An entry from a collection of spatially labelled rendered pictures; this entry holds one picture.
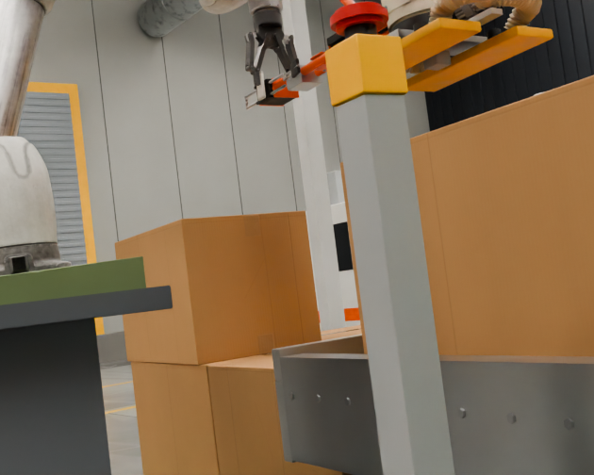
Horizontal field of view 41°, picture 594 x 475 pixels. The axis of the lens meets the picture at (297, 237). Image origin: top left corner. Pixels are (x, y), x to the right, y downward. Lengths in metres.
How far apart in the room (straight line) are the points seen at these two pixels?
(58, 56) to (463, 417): 11.45
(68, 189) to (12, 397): 10.27
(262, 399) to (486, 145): 0.91
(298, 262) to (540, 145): 1.29
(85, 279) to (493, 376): 0.74
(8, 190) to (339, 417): 0.72
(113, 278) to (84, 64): 11.03
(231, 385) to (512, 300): 0.99
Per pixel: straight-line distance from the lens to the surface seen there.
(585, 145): 1.15
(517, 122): 1.23
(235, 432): 2.08
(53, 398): 1.50
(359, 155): 0.94
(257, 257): 2.30
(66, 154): 11.81
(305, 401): 1.46
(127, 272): 1.46
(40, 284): 1.46
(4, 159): 1.58
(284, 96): 2.10
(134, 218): 12.18
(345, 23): 0.98
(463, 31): 1.48
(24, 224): 1.56
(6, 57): 1.89
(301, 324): 2.36
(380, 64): 0.96
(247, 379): 1.98
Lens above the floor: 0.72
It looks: 4 degrees up
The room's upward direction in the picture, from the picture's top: 7 degrees counter-clockwise
